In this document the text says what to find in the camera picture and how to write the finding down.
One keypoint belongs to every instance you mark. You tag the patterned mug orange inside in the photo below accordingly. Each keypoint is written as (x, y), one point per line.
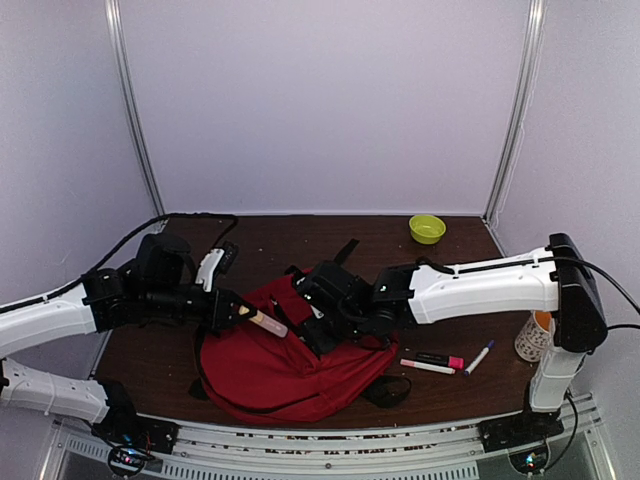
(534, 337)

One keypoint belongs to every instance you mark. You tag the purple white marker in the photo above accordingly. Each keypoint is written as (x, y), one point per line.
(478, 359)

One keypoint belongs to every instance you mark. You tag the red backpack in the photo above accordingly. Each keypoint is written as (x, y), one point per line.
(262, 379)

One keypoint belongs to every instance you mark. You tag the aluminium frame post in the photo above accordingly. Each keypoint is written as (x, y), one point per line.
(116, 32)
(522, 97)

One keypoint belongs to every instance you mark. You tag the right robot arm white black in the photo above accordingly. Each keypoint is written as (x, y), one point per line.
(554, 279)

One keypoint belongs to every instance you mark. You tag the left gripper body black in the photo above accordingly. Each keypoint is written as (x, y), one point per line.
(214, 313)

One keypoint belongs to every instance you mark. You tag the right aluminium frame post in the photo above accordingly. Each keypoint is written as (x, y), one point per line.
(522, 97)

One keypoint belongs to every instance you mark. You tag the beige highlighter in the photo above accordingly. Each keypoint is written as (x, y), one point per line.
(265, 322)

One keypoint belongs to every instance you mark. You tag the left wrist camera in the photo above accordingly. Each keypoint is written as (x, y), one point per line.
(218, 261)

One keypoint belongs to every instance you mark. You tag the front aluminium rail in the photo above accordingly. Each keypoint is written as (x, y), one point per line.
(451, 450)

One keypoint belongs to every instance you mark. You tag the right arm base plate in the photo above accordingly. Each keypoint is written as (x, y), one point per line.
(514, 431)

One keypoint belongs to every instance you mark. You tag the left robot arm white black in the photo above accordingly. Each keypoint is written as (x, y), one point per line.
(161, 283)

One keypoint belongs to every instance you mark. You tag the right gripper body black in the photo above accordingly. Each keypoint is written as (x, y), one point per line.
(325, 341)

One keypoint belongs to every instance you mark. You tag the left aluminium frame post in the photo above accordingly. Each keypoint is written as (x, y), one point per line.
(116, 32)

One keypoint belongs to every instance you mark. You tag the pink black highlighter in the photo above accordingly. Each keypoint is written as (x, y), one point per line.
(456, 363)

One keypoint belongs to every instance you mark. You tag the pink white marker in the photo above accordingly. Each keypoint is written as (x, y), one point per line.
(427, 367)

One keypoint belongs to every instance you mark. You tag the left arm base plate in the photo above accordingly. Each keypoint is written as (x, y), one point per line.
(146, 434)

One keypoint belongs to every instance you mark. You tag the lime green bowl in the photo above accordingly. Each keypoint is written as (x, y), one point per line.
(427, 229)

